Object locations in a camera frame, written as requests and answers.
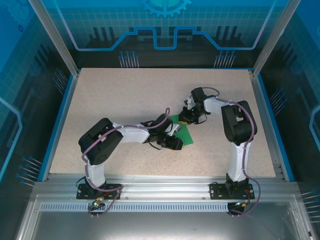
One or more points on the green square paper sheet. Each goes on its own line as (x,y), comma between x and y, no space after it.
(186,136)

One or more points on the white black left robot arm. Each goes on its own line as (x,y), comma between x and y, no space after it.
(132,136)

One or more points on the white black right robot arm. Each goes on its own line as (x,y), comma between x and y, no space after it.
(237,160)

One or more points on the aluminium base beam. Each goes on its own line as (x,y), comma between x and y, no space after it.
(162,185)

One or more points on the blue table edge strip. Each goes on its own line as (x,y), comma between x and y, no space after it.
(273,125)
(59,125)

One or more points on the small connector with green light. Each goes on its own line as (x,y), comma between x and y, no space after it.
(98,203)
(242,203)

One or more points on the steel tray plate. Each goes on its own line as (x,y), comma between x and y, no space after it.
(160,225)

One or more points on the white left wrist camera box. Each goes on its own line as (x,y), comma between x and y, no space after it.
(176,128)

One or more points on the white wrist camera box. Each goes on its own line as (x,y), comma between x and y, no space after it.
(191,101)
(176,128)

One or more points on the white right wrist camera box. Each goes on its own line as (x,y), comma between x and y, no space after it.
(191,101)

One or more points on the aluminium side rail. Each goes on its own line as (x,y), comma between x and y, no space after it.
(266,125)

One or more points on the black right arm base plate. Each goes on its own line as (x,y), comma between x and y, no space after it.
(216,192)

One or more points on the aluminium frame post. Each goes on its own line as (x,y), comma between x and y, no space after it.
(59,42)
(274,37)

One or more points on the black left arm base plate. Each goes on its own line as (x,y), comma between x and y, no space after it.
(82,196)

